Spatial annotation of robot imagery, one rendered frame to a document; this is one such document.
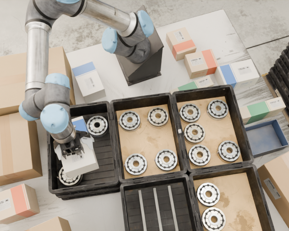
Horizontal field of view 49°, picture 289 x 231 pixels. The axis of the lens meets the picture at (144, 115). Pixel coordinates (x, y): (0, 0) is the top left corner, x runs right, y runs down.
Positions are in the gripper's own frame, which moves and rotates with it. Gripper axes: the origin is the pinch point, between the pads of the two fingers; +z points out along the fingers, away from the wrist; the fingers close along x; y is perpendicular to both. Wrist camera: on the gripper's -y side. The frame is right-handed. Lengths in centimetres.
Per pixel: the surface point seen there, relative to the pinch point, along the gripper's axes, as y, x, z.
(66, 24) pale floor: -154, 8, 112
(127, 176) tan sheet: 12.1, 16.0, 27.7
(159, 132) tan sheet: -3.1, 37.6, 27.8
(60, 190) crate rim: 10.9, -12.8, 17.6
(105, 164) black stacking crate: 3.4, 8.2, 27.7
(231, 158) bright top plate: 21, 64, 25
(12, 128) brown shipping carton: -27.5, -29.0, 24.9
